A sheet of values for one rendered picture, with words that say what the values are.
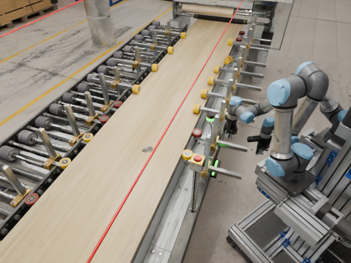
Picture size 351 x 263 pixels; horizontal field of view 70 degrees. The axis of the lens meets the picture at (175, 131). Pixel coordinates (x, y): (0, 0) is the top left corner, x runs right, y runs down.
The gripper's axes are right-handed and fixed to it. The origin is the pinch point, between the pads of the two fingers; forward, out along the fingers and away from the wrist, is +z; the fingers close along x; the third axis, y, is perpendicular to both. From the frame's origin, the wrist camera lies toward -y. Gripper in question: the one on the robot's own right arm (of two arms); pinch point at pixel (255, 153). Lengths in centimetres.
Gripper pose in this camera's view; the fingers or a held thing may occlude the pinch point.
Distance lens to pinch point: 206.6
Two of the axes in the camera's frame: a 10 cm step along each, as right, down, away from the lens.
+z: 0.0, 7.4, 6.7
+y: 9.4, 2.3, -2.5
